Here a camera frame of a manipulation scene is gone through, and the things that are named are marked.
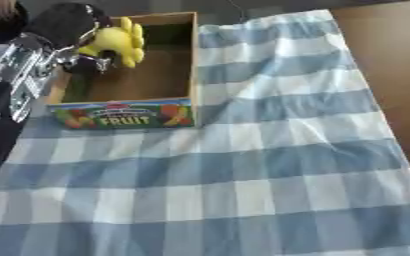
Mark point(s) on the wooden box with printed front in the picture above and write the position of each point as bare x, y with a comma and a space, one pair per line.
138, 76

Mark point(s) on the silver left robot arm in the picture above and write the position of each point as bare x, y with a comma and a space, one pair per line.
10, 76

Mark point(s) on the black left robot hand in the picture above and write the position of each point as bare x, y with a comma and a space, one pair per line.
65, 23

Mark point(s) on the person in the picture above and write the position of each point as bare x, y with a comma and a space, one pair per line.
1, 20

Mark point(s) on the yellow toy banana bunch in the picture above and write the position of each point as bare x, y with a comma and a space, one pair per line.
118, 41

